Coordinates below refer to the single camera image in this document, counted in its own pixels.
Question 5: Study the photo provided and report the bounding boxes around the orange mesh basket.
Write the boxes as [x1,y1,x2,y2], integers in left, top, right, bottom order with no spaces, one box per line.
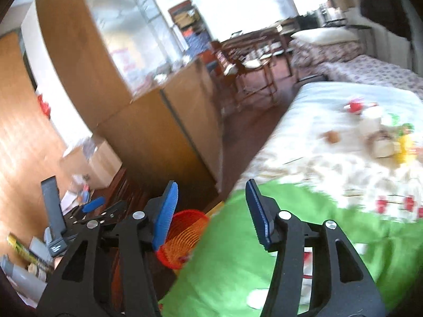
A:
[156,209,210,269]

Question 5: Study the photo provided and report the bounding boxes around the red hanging ornament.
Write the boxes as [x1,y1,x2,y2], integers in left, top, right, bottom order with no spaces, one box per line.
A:
[36,94,52,116]

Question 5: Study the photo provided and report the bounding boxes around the red jelly cup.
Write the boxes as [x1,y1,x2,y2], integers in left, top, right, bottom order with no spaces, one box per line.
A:
[344,98,366,114]

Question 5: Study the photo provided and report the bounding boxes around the yellow foam net pompom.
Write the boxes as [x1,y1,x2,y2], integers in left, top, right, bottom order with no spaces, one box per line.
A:
[395,135,420,166]

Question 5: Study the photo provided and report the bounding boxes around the black coat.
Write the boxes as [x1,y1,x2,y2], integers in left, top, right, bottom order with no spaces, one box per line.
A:
[358,0,413,38]

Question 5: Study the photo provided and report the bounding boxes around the white paper scraps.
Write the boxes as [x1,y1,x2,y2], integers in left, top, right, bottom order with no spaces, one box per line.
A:
[59,175,93,212]

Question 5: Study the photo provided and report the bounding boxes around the yellow green box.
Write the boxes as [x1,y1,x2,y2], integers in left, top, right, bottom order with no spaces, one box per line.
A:
[7,233,52,271]

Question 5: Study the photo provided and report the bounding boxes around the white pillow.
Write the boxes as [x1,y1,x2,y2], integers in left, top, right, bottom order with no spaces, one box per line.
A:
[291,28,361,45]

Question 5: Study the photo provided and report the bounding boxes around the green snack wrapper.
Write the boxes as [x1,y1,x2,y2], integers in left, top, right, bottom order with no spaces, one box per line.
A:
[392,122,415,137]

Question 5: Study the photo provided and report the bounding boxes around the wooden cabinet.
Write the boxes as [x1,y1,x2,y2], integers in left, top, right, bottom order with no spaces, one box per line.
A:
[96,56,225,192]

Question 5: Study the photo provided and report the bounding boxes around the folded floral quilt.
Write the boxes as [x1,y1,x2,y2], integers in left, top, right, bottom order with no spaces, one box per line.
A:
[291,40,364,73]

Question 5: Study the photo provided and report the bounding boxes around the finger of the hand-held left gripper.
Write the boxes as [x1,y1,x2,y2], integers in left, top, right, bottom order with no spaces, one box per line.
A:
[40,176,68,258]
[68,196,127,235]

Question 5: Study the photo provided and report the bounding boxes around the cardboard box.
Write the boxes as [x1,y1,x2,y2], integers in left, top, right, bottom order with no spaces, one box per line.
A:
[61,135,123,190]

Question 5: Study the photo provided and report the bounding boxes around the green cartoon printed blanket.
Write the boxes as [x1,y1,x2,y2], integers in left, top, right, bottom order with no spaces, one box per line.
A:
[159,82,423,317]

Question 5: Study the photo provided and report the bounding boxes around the shelf of boxes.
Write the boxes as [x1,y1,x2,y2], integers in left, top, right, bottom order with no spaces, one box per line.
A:
[168,0,215,53]

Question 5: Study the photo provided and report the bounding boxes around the red white wall poster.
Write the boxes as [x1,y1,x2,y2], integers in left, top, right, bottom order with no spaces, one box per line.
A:
[111,48,139,83]

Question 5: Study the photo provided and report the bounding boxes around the white hanging sheet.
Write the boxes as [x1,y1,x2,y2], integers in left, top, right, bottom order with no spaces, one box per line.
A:
[195,0,301,40]

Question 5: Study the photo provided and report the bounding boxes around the wooden chair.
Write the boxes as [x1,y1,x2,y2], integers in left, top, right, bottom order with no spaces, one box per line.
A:
[211,41,278,106]

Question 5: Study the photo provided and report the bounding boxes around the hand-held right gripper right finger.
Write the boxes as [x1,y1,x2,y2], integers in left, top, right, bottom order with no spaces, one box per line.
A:
[245,178,387,317]

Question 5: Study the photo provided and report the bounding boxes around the white paper cup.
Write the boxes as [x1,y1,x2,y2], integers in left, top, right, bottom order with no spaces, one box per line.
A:
[360,119,397,159]

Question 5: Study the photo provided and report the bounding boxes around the floral bed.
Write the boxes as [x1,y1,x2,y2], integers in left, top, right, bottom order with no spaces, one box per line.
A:
[317,54,423,101]

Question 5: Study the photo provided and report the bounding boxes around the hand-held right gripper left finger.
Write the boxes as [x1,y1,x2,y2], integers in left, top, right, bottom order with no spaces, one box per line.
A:
[36,180,179,317]

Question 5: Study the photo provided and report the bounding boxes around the wooden table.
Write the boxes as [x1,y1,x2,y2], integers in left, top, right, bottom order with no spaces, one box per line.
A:
[221,26,291,60]

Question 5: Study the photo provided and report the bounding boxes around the grey tube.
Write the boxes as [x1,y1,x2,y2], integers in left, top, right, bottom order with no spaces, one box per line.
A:
[0,254,47,307]

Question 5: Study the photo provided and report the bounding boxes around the glass partition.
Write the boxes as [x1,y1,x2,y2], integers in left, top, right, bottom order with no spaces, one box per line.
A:
[79,0,192,100]

